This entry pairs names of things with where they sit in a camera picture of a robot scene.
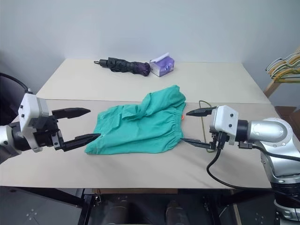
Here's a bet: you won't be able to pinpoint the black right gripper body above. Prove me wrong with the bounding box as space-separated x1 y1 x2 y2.
210 130 229 150

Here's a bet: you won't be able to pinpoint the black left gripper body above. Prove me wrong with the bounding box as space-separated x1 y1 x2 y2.
30 114 66 151

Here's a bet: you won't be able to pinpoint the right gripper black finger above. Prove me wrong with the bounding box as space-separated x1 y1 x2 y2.
186 106 218 118
180 137 215 150

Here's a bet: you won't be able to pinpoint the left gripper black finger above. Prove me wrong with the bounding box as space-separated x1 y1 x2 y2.
52 107 91 121
61 133 102 152

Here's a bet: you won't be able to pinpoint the green cloth shorts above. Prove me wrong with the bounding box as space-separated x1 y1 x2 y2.
84 84 188 156

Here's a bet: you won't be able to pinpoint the purple tissue box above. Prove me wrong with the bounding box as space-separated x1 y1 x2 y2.
149 52 175 77

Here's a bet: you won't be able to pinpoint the folded black purple umbrella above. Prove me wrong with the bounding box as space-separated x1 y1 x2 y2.
94 58 151 77

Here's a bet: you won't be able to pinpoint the wooden clothes rack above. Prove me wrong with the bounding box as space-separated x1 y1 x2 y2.
264 45 300 98

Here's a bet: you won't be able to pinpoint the bunch of clothes hangers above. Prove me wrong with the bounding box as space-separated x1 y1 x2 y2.
269 53 300 83

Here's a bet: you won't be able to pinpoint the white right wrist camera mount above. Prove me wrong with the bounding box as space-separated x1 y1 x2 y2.
209 105 240 145

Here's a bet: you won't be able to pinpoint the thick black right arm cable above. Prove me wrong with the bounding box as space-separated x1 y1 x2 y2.
206 132 274 189

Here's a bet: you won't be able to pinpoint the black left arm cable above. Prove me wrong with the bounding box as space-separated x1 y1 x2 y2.
0 72 33 95

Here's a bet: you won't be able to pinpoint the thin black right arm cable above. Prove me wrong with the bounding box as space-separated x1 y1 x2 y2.
239 142 300 163

